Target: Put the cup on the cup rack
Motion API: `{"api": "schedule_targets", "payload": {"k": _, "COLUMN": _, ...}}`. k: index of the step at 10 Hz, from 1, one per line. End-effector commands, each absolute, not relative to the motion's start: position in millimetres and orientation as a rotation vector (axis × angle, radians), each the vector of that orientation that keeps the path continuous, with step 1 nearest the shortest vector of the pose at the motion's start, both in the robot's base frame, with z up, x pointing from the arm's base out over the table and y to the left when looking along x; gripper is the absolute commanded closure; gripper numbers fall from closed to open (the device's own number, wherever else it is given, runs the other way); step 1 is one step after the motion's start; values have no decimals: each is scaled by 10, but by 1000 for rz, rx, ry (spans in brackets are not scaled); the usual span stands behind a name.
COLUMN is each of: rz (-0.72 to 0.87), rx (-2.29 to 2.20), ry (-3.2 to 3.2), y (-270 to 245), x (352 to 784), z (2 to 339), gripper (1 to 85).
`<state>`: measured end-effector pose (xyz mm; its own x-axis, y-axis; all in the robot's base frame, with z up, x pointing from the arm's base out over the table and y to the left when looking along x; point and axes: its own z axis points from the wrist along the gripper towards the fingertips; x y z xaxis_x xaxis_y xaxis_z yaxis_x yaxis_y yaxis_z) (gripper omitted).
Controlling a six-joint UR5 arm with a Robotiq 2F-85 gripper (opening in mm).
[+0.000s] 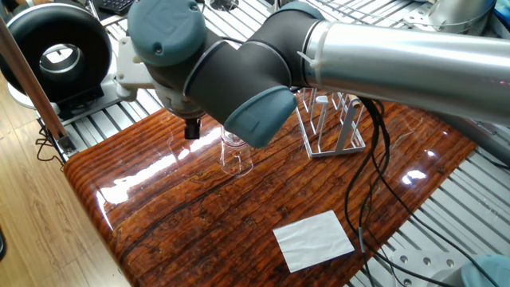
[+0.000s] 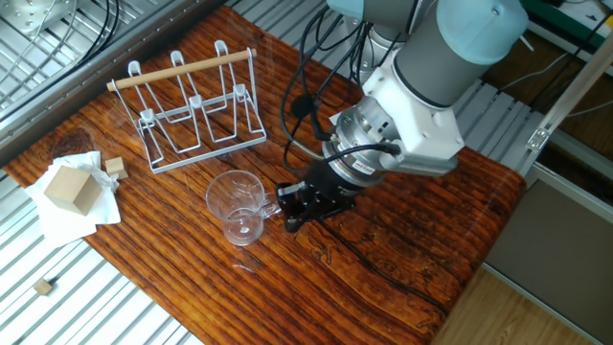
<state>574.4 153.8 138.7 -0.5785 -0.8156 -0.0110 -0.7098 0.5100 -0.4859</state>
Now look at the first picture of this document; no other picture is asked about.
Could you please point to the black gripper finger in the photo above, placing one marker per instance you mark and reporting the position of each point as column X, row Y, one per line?
column 192, row 129

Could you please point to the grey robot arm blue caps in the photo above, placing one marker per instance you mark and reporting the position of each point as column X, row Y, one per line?
column 382, row 48

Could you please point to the black keyboard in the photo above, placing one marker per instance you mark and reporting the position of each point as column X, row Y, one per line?
column 115, row 5

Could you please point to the flat white paper sheet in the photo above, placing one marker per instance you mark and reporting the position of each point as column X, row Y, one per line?
column 313, row 239

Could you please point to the black round fan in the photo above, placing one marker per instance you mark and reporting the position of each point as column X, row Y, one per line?
column 24, row 32

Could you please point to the brown wooden post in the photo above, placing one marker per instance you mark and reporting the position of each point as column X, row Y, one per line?
column 32, row 80

